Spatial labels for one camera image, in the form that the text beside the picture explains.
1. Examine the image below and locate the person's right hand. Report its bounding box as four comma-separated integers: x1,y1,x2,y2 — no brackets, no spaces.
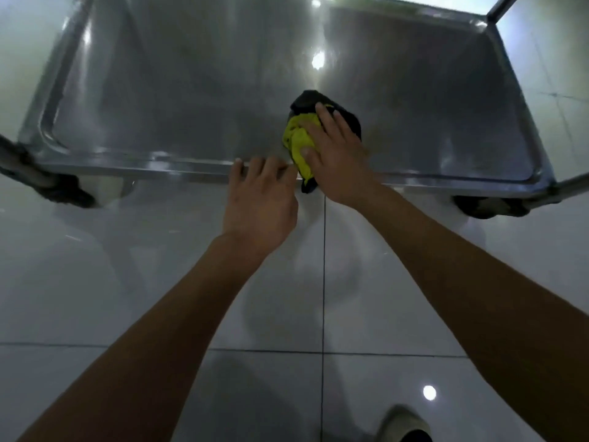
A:
299,102,383,210

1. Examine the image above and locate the person's left hand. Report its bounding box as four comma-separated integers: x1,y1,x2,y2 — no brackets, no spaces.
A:
222,156,299,263

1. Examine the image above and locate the grey and yellow cleaning cloth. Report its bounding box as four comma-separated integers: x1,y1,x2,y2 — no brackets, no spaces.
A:
282,89,362,195

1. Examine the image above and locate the black grip steel cart handle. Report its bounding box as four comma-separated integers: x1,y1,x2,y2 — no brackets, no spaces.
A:
487,0,589,210

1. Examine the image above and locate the person's left forearm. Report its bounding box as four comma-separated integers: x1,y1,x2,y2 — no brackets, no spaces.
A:
18,234,268,442

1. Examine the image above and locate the person's right forearm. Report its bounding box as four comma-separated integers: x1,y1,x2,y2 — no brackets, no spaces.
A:
358,188,589,442

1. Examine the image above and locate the dark blue sneaker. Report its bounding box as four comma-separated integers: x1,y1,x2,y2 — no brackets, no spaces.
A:
377,405,434,442

